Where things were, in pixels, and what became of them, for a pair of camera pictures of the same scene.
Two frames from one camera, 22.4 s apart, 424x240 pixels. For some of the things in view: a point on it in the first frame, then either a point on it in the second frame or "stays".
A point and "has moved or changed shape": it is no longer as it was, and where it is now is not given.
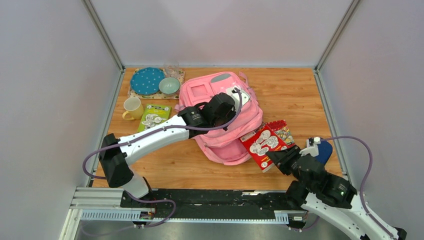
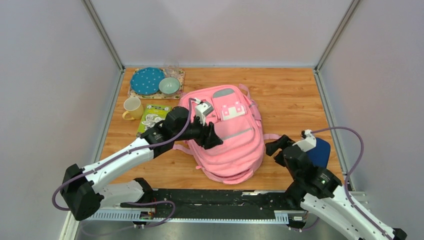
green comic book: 154,115 stays
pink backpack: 229,146 has moved or changed shape
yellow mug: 133,105 stays
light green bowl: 169,85 stays
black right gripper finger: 283,158 → 281,143
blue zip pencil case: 325,149 stays
